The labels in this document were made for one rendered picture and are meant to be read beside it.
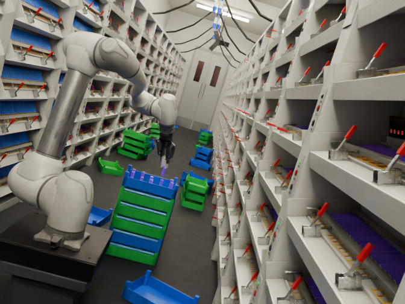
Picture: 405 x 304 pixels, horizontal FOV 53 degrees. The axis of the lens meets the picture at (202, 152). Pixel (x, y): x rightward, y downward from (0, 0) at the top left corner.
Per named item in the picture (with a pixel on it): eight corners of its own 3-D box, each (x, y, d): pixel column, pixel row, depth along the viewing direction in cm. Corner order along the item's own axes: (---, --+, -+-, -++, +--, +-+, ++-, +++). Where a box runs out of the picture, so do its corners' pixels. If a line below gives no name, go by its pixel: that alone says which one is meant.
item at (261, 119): (269, 138, 189) (269, 108, 187) (255, 128, 249) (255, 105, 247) (313, 137, 188) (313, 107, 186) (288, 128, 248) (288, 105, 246)
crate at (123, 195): (117, 199, 219) (121, 185, 218) (121, 189, 239) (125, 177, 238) (170, 213, 223) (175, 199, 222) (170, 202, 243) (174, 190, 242)
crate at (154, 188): (121, 185, 218) (125, 171, 217) (125, 177, 238) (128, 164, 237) (175, 199, 222) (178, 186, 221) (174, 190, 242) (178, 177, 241)
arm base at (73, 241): (27, 243, 150) (31, 229, 150) (48, 225, 172) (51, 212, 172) (75, 256, 151) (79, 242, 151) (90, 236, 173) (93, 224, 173)
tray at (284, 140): (301, 161, 119) (302, 129, 118) (272, 140, 179) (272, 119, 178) (370, 161, 119) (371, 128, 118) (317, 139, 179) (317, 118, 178)
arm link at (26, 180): (31, 212, 158) (-7, 192, 166) (59, 212, 173) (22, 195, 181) (101, 29, 161) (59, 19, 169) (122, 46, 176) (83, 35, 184)
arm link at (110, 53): (145, 57, 173) (120, 50, 178) (126, 32, 156) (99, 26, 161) (132, 83, 170) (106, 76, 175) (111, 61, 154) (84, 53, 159)
